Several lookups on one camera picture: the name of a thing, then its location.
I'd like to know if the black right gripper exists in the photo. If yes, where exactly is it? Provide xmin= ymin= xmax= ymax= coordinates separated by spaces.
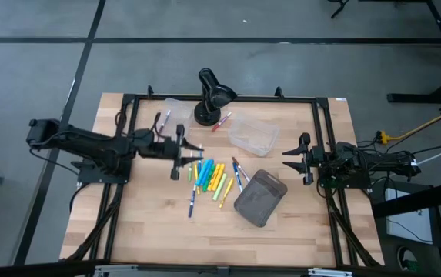
xmin=281 ymin=132 xmax=335 ymax=185

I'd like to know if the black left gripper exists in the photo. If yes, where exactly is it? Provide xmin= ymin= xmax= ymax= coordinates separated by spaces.
xmin=139 ymin=123 xmax=205 ymax=181

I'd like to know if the yellow thin marker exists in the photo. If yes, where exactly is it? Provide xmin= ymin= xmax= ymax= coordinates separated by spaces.
xmin=193 ymin=163 xmax=202 ymax=195

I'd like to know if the yellow-orange Sharpie highlighter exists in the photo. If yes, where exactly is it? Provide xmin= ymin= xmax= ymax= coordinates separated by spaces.
xmin=211 ymin=164 xmax=226 ymax=192
xmin=207 ymin=163 xmax=221 ymax=192

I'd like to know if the red dry-erase marker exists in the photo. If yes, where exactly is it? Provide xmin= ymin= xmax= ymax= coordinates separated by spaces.
xmin=211 ymin=112 xmax=232 ymax=133

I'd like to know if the dark blue long marker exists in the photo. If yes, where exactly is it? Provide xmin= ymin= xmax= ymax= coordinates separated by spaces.
xmin=188 ymin=183 xmax=198 ymax=219

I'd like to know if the yellow slim highlighter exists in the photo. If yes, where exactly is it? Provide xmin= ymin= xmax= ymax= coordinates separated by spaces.
xmin=219 ymin=177 xmax=235 ymax=209

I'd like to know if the smoky grey plastic bin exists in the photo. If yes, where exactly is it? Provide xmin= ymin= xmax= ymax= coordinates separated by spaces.
xmin=233 ymin=169 xmax=289 ymax=229

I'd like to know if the brown Expo marker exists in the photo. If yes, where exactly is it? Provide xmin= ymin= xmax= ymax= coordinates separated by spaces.
xmin=231 ymin=156 xmax=252 ymax=183

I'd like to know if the purple thin marker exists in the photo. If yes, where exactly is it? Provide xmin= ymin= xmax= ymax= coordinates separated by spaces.
xmin=159 ymin=109 xmax=172 ymax=134

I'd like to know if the clear plastic bin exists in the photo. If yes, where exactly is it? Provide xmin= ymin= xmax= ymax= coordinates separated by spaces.
xmin=227 ymin=115 xmax=281 ymax=158
xmin=161 ymin=97 xmax=195 ymax=146

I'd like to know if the black desk lamp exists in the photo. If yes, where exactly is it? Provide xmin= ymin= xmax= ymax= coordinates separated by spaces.
xmin=193 ymin=67 xmax=239 ymax=127

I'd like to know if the black crossbeam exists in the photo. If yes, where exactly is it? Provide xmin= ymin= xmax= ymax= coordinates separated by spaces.
xmin=372 ymin=179 xmax=441 ymax=220

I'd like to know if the white box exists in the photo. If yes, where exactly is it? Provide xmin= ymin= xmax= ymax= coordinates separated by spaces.
xmin=384 ymin=188 xmax=435 ymax=245

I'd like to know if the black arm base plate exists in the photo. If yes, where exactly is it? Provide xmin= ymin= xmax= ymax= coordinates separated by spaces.
xmin=77 ymin=153 xmax=133 ymax=185
xmin=317 ymin=169 xmax=371 ymax=189

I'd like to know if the black aluminium table frame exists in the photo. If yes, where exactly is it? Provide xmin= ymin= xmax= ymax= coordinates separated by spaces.
xmin=65 ymin=85 xmax=383 ymax=269

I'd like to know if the yellow extension cord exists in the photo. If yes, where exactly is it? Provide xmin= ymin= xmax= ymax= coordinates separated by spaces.
xmin=376 ymin=115 xmax=441 ymax=145

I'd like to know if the black desk leg frame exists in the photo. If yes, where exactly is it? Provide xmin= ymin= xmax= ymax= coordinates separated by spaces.
xmin=387 ymin=0 xmax=441 ymax=105

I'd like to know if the black rail with silver brackets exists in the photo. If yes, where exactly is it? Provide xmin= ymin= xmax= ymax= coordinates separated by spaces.
xmin=0 ymin=259 xmax=441 ymax=277

